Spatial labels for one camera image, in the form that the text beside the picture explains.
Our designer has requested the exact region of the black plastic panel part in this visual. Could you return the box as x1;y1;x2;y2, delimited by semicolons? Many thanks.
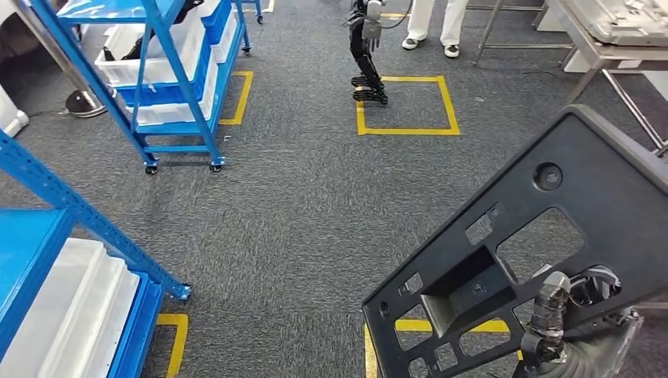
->
361;104;668;378
102;0;205;62

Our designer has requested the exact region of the blue wheeled shelf cart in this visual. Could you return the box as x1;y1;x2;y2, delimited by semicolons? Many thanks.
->
235;0;265;25
28;0;254;175

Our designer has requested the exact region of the steel workbench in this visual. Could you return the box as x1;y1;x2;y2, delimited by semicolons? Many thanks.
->
542;0;668;158

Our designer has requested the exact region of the blue metal shelf rack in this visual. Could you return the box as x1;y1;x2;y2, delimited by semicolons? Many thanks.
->
0;130;192;378

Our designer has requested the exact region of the black humanoid robot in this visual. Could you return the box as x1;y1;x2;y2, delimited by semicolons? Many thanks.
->
347;0;390;106

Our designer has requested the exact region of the white plastic bin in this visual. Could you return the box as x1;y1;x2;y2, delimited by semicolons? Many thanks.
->
128;62;221;128
95;10;207;87
211;13;239;65

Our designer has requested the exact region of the person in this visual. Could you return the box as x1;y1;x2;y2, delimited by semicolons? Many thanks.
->
400;0;471;59

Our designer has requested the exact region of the white plastic tray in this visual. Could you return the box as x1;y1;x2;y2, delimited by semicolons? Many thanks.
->
0;238;108;378
39;255;141;378

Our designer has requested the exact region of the chrome pole stand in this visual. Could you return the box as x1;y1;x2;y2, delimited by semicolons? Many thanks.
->
10;0;108;118

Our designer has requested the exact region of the stamped metal panel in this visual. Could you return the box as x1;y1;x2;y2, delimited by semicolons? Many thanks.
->
566;0;668;48

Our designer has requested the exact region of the steel frame table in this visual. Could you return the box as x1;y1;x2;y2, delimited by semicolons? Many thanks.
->
466;0;577;66

